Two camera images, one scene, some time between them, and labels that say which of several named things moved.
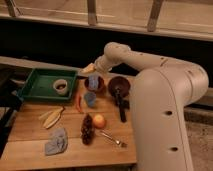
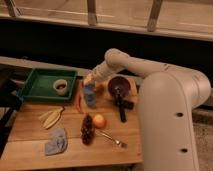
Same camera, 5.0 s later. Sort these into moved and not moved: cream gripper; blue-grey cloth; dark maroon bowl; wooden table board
Moved: cream gripper
Not moved: wooden table board; dark maroon bowl; blue-grey cloth
